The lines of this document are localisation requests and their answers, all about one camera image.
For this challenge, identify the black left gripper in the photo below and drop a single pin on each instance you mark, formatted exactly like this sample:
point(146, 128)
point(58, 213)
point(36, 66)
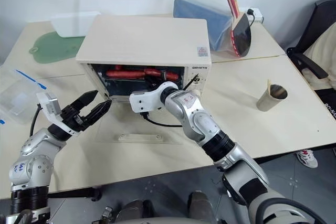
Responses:
point(76, 120)

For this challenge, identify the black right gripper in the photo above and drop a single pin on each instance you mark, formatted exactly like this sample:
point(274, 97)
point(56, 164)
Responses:
point(157, 86)

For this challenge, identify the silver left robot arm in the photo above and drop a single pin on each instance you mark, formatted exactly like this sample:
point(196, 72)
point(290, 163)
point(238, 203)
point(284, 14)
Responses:
point(34, 166)

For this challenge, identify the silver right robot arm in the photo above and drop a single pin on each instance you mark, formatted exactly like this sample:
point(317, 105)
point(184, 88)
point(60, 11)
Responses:
point(199, 121)

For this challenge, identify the red sausage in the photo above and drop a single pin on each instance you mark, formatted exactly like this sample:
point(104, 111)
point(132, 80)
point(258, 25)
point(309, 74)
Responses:
point(172, 75)
point(123, 73)
point(153, 71)

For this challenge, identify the dark metal baking tray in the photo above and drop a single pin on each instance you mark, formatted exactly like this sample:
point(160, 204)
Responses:
point(123, 84)

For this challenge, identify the glass toaster oven door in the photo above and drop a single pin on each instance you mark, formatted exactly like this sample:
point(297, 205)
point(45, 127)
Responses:
point(136, 129)

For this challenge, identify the cream toaster oven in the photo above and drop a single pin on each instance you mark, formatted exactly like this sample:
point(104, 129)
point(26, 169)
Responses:
point(141, 37)

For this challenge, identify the green silicone mat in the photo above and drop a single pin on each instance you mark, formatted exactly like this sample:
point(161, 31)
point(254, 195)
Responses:
point(56, 49)

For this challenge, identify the blue cloth in plastic bag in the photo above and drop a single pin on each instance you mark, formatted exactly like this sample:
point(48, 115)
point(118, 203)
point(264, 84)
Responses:
point(199, 19)

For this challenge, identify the white translucent plastic box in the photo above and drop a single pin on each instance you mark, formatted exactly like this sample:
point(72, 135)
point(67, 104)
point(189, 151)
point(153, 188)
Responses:
point(73, 23)

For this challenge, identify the red black table tennis paddle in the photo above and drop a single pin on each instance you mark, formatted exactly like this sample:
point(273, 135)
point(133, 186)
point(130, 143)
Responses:
point(241, 35)

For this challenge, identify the white power strip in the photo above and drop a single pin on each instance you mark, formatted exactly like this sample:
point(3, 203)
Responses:
point(258, 15)

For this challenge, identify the dark rounded shape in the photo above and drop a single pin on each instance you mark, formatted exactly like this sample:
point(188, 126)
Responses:
point(136, 209)
point(200, 204)

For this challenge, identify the grey robot torso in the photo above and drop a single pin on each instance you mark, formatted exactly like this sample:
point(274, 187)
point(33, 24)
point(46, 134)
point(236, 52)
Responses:
point(183, 221)

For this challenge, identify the black office chair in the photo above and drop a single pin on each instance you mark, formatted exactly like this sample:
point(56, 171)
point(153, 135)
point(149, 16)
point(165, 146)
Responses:
point(312, 32)

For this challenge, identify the beige cushion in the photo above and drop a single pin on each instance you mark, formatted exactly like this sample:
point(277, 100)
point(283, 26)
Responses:
point(324, 58)

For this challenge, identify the white and red shoe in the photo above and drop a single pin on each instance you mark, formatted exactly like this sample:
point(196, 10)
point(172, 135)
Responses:
point(307, 158)

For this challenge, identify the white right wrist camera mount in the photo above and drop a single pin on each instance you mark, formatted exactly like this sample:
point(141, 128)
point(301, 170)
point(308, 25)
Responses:
point(147, 98)

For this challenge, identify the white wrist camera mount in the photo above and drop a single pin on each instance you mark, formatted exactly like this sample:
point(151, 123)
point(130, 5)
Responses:
point(52, 108)
point(147, 98)

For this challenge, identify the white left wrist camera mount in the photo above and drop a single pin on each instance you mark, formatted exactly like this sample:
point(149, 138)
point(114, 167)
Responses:
point(52, 108)

